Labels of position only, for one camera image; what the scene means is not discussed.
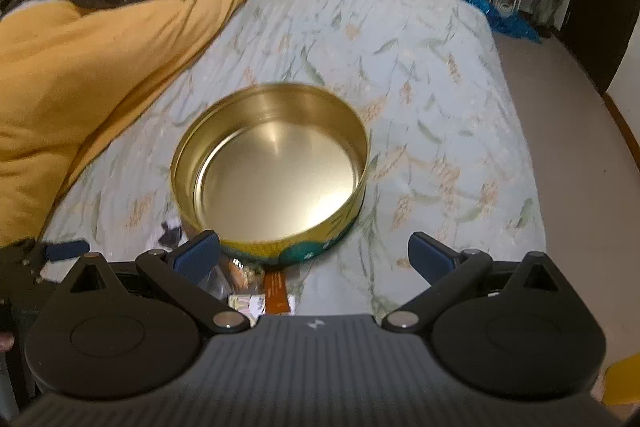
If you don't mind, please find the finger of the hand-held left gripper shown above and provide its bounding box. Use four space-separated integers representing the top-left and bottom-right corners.
0 238 91 286

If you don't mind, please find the yellow blanket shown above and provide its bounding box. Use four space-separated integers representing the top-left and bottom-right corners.
0 0 259 249

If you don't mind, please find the bagged black white cloth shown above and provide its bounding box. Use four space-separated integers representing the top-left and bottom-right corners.
157 217 189 246

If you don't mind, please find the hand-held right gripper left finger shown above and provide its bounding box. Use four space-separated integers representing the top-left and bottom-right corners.
50 230 252 334

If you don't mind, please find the round gold tin container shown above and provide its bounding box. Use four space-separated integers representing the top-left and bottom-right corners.
170 82 371 268

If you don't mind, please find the clear snack packet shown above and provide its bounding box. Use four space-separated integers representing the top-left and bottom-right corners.
209 254 266 299

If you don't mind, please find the yellow cup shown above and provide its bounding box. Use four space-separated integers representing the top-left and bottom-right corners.
601 351 640 409

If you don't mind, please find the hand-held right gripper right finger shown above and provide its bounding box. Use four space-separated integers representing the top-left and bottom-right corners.
381 231 577 333

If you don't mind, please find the long orange sachet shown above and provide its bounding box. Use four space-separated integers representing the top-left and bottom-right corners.
262 269 294 316

